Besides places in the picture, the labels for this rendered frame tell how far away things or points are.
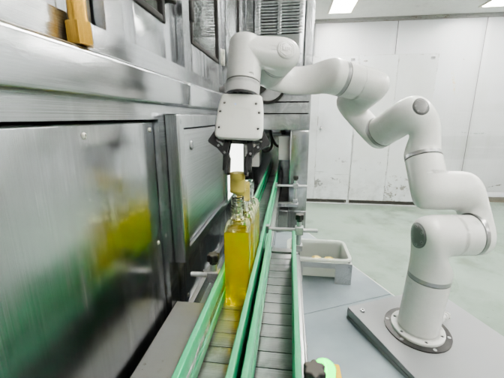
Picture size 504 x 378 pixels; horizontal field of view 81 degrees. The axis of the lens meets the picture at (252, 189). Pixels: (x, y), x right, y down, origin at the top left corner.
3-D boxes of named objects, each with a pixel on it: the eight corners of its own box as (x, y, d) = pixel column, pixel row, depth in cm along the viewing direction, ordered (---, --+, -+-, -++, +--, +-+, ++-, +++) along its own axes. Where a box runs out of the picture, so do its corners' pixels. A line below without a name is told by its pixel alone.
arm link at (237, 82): (216, 75, 61) (215, 88, 61) (259, 76, 60) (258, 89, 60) (223, 90, 69) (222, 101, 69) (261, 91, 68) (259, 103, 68)
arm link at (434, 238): (395, 266, 76) (406, 208, 71) (444, 265, 77) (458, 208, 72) (418, 289, 66) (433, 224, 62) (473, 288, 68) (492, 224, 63)
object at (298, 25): (258, 126, 241) (258, 4, 220) (304, 126, 236) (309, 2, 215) (245, 130, 173) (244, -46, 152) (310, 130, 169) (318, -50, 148)
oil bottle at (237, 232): (229, 292, 75) (228, 212, 69) (251, 293, 74) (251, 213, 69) (225, 306, 69) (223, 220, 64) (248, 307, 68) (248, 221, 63)
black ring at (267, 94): (249, 104, 170) (249, 65, 165) (286, 104, 167) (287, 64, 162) (247, 104, 165) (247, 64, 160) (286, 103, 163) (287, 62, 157)
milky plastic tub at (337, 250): (286, 256, 120) (286, 237, 118) (342, 260, 118) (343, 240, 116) (286, 279, 104) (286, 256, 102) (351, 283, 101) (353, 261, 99)
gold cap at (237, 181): (231, 189, 67) (230, 170, 66) (246, 190, 67) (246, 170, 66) (228, 193, 64) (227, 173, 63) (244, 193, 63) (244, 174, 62)
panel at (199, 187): (238, 181, 156) (238, 115, 147) (244, 181, 155) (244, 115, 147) (174, 262, 69) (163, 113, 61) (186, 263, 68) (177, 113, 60)
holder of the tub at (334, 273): (273, 257, 121) (274, 240, 119) (342, 261, 118) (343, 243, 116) (271, 280, 104) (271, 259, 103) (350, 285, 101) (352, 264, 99)
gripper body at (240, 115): (216, 84, 61) (211, 136, 60) (265, 85, 60) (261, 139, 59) (223, 97, 69) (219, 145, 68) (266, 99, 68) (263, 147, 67)
